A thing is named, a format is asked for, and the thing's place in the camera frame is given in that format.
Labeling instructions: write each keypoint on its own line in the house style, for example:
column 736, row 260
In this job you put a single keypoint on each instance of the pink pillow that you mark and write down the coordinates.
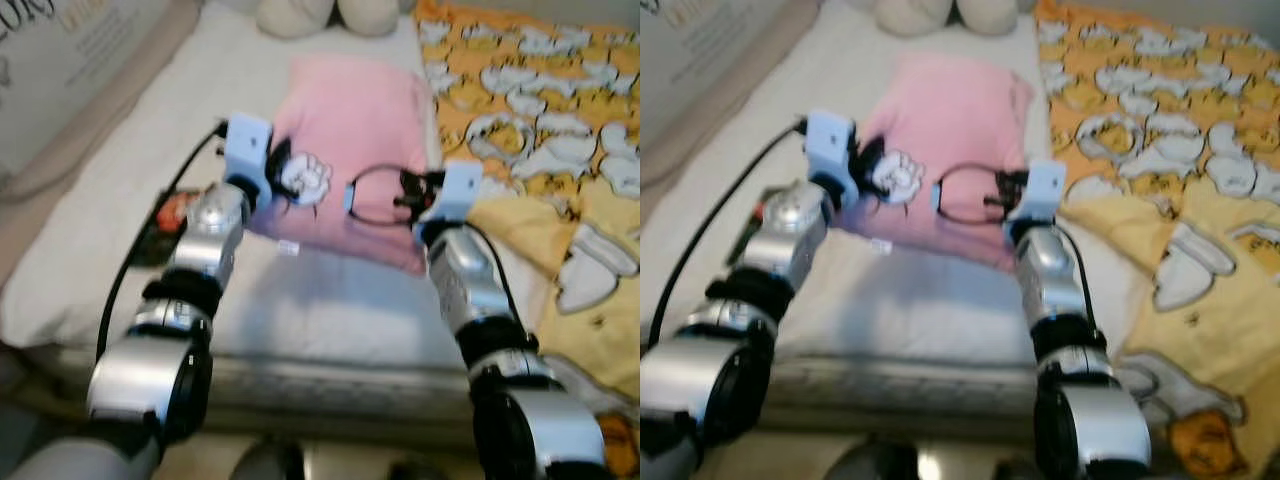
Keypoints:
column 350, row 120
column 950, row 110

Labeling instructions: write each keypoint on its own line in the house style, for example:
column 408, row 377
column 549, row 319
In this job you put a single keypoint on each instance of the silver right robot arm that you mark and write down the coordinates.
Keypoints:
column 1050, row 280
column 465, row 280

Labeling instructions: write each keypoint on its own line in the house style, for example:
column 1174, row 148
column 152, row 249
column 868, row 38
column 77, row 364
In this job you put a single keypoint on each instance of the black and orange packet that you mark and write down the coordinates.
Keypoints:
column 170, row 215
column 742, row 245

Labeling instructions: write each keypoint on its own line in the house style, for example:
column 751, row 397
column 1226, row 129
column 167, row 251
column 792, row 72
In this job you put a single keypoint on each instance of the yellow cartoon print blanket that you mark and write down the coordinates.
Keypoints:
column 520, row 90
column 1150, row 90

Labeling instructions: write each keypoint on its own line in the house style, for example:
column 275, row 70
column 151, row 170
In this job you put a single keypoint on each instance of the white bed sheet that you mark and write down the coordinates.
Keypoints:
column 300, row 310
column 900, row 310

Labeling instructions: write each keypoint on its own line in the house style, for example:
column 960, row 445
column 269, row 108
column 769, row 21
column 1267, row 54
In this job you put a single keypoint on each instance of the white plush toy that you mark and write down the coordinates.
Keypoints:
column 910, row 15
column 295, row 15

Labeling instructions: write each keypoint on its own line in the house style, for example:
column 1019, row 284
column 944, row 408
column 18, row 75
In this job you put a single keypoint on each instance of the white printed box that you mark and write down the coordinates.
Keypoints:
column 60, row 80
column 700, row 50

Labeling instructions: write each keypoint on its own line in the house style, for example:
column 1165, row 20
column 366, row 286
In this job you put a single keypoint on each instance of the grey quilted mattress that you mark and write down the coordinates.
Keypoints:
column 330, row 385
column 900, row 385

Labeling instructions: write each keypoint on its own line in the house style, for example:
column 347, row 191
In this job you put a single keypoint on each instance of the grey robot left foot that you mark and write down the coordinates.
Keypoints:
column 865, row 462
column 268, row 462

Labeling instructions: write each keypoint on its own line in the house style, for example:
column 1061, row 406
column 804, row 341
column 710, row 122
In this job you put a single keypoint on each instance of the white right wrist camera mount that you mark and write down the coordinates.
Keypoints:
column 458, row 192
column 1040, row 190

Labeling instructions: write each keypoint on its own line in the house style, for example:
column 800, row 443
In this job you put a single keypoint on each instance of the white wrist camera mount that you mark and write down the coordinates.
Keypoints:
column 828, row 150
column 248, row 150
column 458, row 192
column 1040, row 190

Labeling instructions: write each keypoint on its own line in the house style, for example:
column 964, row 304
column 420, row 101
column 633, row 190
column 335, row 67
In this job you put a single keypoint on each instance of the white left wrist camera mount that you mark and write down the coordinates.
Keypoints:
column 248, row 150
column 828, row 150

